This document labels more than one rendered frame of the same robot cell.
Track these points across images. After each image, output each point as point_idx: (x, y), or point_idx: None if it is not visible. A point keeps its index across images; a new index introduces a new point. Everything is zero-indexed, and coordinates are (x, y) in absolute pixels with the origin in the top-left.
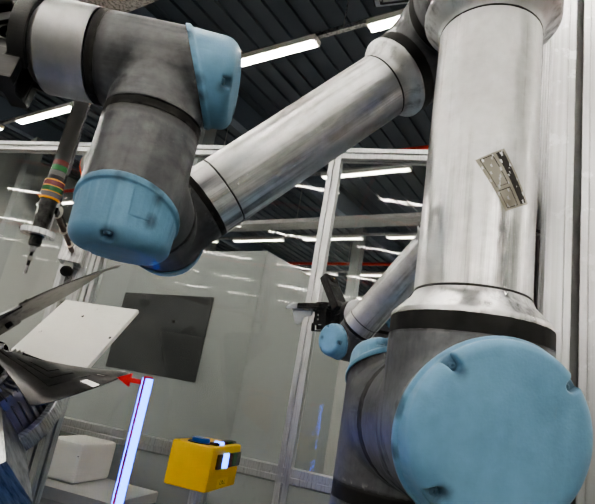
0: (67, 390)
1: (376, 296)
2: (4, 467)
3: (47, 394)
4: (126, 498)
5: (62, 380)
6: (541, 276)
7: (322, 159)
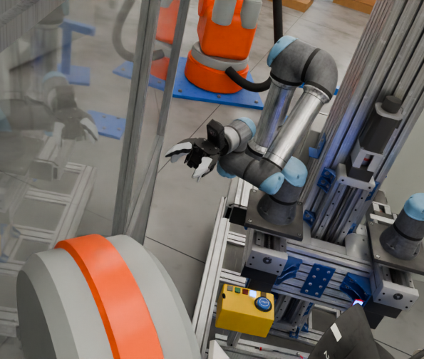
0: (380, 347)
1: (298, 144)
2: None
3: (390, 356)
4: None
5: (379, 353)
6: (393, 141)
7: None
